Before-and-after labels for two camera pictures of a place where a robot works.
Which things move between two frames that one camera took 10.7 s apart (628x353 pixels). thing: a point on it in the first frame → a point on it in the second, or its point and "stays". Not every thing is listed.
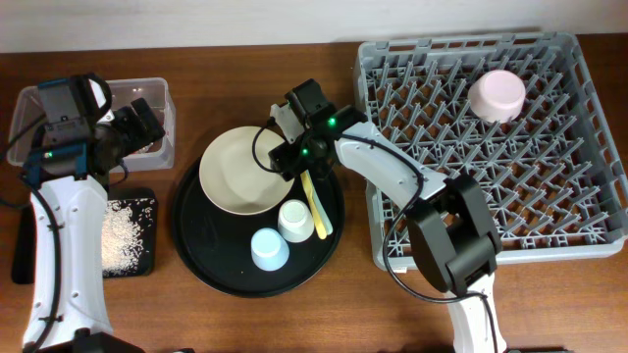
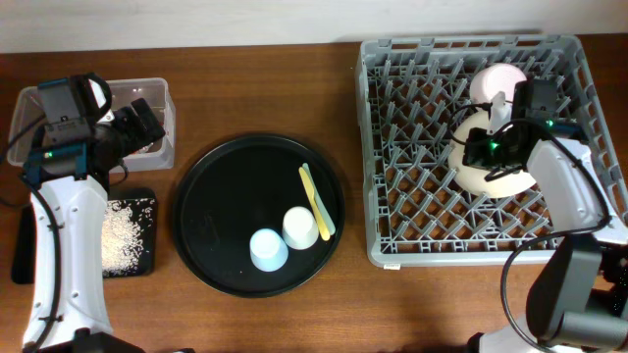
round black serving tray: x=217 y=243 stays
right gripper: x=285 y=162 → x=473 y=156
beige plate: x=230 y=176 → x=473 y=178
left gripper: x=128 y=118 stays
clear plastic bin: x=24 y=106 stays
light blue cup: x=269 y=249 stays
